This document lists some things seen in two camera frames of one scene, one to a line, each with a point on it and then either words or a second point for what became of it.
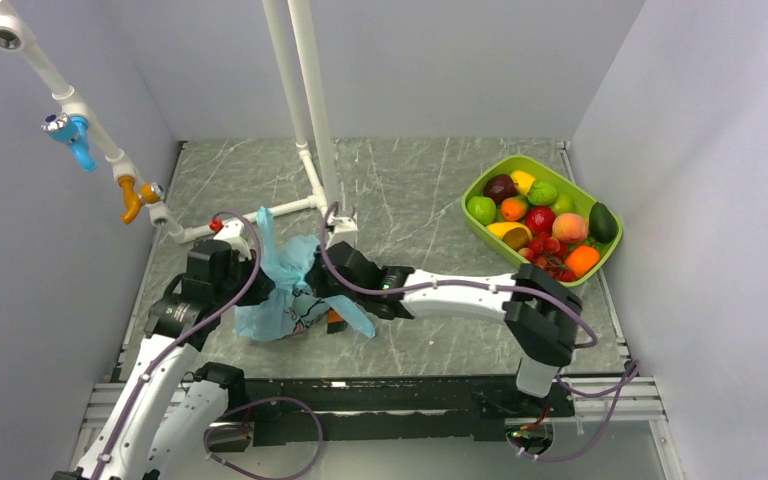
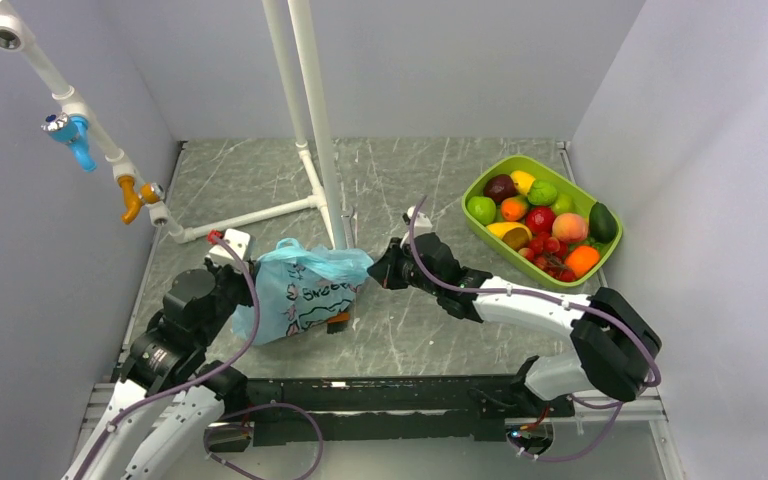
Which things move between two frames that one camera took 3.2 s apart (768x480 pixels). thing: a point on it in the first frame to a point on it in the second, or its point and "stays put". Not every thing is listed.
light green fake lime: (564, 203) stays put
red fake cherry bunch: (549, 253) stays put
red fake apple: (540, 219) stays put
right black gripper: (316, 276) to (385, 270)
